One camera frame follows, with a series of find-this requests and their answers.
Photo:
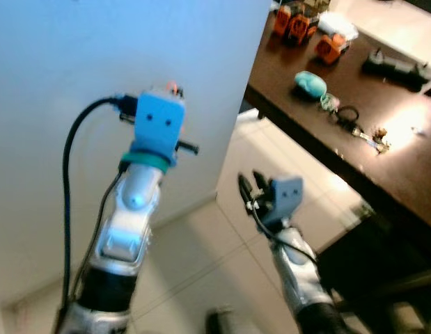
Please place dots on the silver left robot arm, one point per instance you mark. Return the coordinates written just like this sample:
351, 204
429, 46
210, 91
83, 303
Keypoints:
124, 243

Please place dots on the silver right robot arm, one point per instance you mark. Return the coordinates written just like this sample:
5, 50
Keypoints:
302, 278

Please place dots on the key bunch with teal plush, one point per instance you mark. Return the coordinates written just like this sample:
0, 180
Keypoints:
310, 84

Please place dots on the dark wooden table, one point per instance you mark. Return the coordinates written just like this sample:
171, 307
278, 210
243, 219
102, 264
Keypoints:
382, 174

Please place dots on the dark chair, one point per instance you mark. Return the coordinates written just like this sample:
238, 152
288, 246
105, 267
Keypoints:
375, 271

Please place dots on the white crumpled cloth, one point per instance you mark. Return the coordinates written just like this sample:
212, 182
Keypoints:
339, 26

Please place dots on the black power tool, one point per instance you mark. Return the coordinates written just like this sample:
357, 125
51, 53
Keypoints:
396, 69

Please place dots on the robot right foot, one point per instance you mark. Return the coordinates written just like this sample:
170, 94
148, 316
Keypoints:
407, 321

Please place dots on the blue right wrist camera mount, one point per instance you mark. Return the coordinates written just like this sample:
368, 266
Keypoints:
286, 198

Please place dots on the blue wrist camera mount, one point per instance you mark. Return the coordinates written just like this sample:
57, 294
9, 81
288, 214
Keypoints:
157, 122
286, 198

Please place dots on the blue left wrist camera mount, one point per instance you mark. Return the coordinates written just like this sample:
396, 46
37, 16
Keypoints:
157, 122

